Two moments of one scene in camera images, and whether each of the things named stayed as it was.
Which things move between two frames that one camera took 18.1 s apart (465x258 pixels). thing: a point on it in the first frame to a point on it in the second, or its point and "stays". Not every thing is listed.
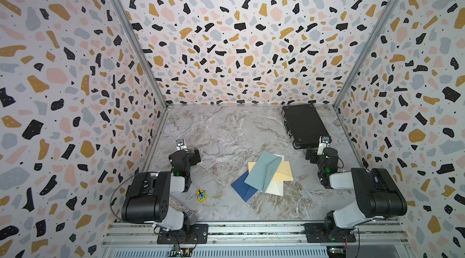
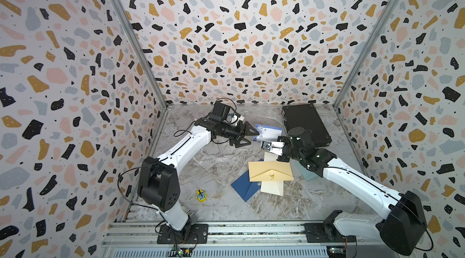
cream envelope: [275, 187] stays
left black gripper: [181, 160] to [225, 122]
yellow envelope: [284, 172] stays
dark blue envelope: [244, 190] stays
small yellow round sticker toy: [201, 195] stays
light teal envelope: [263, 171] to [307, 174]
